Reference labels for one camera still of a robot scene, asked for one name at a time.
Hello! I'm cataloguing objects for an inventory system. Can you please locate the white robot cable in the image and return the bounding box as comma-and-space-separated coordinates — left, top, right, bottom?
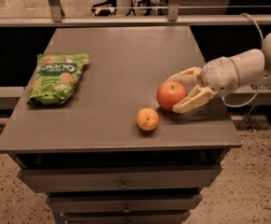
221, 12, 264, 108

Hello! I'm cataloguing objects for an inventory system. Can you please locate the metal railing frame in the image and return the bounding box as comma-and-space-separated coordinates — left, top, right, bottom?
0, 0, 271, 27

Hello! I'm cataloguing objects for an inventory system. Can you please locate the bottom grey drawer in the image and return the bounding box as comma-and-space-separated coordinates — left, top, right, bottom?
64, 211, 190, 224

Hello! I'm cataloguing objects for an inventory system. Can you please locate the grey drawer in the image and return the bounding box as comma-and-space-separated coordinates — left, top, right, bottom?
47, 194, 202, 213
64, 211, 190, 224
18, 164, 221, 193

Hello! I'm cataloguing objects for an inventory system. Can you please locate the green snack bag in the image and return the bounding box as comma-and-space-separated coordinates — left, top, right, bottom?
27, 53, 90, 105

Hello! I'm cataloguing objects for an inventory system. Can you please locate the middle grey drawer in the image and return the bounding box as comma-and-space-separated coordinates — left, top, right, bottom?
47, 194, 202, 213

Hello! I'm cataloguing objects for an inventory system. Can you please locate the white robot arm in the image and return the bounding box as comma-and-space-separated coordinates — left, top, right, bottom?
168, 33, 271, 113

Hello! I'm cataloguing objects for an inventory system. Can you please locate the orange fruit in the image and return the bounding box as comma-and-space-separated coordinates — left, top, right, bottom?
136, 108, 159, 131

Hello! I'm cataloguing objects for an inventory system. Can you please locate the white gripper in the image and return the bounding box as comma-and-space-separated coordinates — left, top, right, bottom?
167, 57, 239, 114

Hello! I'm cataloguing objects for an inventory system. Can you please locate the top grey drawer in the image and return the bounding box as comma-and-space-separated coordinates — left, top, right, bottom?
18, 164, 221, 193

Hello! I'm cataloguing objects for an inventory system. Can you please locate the black office chair base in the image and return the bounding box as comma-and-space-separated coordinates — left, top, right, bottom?
91, 0, 117, 17

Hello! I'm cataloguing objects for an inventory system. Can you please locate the red apple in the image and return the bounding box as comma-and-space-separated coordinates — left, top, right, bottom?
156, 81, 187, 112

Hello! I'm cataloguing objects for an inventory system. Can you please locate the grey drawer cabinet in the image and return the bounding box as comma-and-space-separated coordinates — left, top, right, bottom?
0, 26, 243, 224

